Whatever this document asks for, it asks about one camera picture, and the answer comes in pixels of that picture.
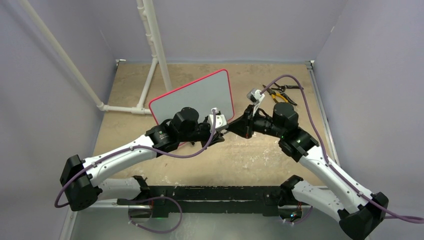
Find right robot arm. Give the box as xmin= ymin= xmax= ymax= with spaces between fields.
xmin=227 ymin=102 xmax=389 ymax=240

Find black handled pliers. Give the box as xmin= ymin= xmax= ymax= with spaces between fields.
xmin=271 ymin=83 xmax=303 ymax=93

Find white PVC pipe frame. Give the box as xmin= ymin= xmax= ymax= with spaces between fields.
xmin=16 ymin=0 xmax=173 ymax=116

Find red framed whiteboard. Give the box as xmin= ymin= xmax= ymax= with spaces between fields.
xmin=148 ymin=68 xmax=235 ymax=148

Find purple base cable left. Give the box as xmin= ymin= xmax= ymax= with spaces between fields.
xmin=127 ymin=196 xmax=184 ymax=234

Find yellow handled pliers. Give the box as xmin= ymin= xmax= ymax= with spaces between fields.
xmin=266 ymin=87 xmax=298 ymax=106

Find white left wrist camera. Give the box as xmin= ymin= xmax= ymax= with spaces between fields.
xmin=206 ymin=107 xmax=228 ymax=133

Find black base bar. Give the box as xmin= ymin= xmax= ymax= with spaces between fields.
xmin=117 ymin=185 xmax=299 ymax=218

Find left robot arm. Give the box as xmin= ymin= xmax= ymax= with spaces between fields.
xmin=54 ymin=107 xmax=228 ymax=212

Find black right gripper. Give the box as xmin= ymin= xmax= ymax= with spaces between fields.
xmin=227 ymin=103 xmax=286 ymax=138

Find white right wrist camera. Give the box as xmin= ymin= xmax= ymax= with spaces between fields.
xmin=246 ymin=88 xmax=265 ymax=117

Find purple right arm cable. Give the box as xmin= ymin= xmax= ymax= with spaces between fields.
xmin=259 ymin=74 xmax=424 ymax=222

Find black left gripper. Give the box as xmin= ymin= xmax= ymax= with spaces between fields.
xmin=178 ymin=115 xmax=224 ymax=150

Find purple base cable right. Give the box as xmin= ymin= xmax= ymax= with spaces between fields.
xmin=281 ymin=205 xmax=314 ymax=226

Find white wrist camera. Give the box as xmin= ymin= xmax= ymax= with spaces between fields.
xmin=246 ymin=88 xmax=265 ymax=117
xmin=206 ymin=107 xmax=228 ymax=133

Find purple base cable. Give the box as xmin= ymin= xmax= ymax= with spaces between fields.
xmin=281 ymin=205 xmax=314 ymax=226
xmin=127 ymin=196 xmax=184 ymax=234

